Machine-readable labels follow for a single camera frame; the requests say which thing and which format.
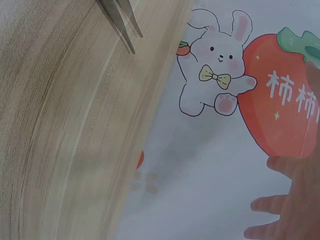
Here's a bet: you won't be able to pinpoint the person's right hand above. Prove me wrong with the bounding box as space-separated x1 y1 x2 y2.
243 59 320 240

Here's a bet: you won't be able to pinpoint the metal tweezers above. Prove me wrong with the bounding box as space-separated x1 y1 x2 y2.
96 0 144 55

